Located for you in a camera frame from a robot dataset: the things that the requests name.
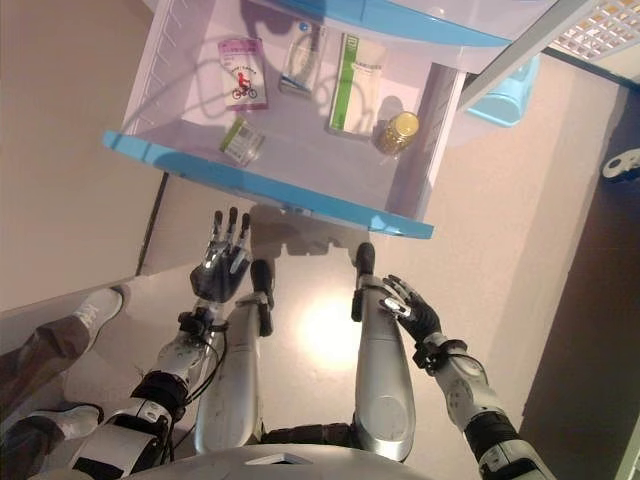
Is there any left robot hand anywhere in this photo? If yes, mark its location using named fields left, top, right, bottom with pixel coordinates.
left=189, top=207, right=254, bottom=304

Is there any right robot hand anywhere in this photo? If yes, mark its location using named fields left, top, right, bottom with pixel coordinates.
left=379, top=273, right=444, bottom=346

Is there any white drawer blue front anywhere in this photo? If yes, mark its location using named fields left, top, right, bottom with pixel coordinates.
left=102, top=0, right=436, bottom=240

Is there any small green white medicine box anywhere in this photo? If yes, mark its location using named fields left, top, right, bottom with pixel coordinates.
left=218, top=116, right=267, bottom=165

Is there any pink bicycle print medicine box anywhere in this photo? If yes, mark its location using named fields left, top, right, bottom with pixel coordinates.
left=217, top=37, right=272, bottom=113

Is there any long green white medicine box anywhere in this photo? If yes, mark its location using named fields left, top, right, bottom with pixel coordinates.
left=327, top=32, right=387, bottom=137

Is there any silver left robot leg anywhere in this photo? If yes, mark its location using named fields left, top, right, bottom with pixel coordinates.
left=193, top=258, right=277, bottom=455

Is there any yellow lid glass jar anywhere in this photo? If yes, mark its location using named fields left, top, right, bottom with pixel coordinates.
left=371, top=110, right=422, bottom=160

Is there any silver robot torso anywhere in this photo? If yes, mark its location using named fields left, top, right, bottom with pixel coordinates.
left=169, top=423, right=481, bottom=480

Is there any clear tube packet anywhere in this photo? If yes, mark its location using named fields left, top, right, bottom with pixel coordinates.
left=277, top=22, right=330, bottom=100

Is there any light blue plastic bin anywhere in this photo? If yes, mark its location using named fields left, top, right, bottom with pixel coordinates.
left=463, top=52, right=542, bottom=130

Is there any pale metal rack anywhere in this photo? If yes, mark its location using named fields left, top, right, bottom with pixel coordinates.
left=617, top=439, right=640, bottom=480

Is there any white mesh basket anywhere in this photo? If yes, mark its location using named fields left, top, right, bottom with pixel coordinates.
left=547, top=0, right=640, bottom=64

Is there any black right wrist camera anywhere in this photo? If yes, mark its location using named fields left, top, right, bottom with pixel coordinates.
left=412, top=338, right=467, bottom=375

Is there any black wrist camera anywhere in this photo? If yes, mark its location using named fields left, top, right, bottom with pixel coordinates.
left=177, top=307, right=214, bottom=337
left=412, top=338, right=467, bottom=375

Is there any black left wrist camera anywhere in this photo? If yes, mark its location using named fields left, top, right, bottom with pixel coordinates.
left=177, top=307, right=214, bottom=337

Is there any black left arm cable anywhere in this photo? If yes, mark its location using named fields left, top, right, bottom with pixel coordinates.
left=164, top=324, right=226, bottom=451

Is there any white bed frame with caster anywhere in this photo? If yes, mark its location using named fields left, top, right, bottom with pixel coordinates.
left=602, top=149, right=640, bottom=185

